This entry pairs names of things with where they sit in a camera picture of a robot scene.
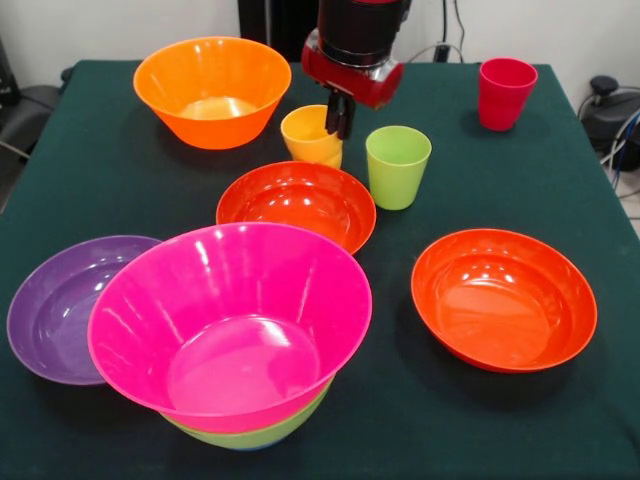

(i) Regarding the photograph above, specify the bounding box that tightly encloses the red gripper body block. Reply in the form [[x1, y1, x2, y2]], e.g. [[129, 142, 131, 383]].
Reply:
[[300, 28, 405, 111]]

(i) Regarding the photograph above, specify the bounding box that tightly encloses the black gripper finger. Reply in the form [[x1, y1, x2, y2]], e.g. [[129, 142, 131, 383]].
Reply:
[[336, 97, 358, 141], [325, 91, 344, 136]]

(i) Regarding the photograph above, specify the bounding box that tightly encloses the yellow plastic cup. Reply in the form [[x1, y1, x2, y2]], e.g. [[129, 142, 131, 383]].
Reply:
[[279, 103, 346, 171]]

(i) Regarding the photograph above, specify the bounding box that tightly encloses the red plastic bowl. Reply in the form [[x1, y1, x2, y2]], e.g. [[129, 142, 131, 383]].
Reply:
[[215, 159, 378, 257], [410, 228, 599, 374]]

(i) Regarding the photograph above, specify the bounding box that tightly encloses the pink plastic bowl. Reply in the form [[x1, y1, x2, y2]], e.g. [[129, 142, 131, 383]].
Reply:
[[87, 222, 374, 435]]

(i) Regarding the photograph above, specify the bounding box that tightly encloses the green plastic bowl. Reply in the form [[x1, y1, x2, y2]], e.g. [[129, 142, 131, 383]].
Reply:
[[159, 375, 337, 452]]

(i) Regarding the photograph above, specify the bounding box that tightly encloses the green plastic cup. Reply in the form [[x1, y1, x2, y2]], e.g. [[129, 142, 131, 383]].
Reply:
[[364, 125, 434, 212]]

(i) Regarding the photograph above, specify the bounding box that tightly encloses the orange plastic bowl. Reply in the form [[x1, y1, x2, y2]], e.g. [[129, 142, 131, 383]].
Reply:
[[132, 35, 293, 151]]

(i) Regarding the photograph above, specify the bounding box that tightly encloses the red plastic cup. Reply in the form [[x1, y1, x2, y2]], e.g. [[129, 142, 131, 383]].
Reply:
[[477, 57, 540, 133]]

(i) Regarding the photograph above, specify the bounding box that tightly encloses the dark green tablecloth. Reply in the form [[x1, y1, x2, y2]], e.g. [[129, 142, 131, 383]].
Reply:
[[0, 58, 640, 480]]

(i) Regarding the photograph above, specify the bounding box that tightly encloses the purple plastic bowl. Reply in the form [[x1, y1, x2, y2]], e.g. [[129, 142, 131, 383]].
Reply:
[[6, 234, 164, 387]]

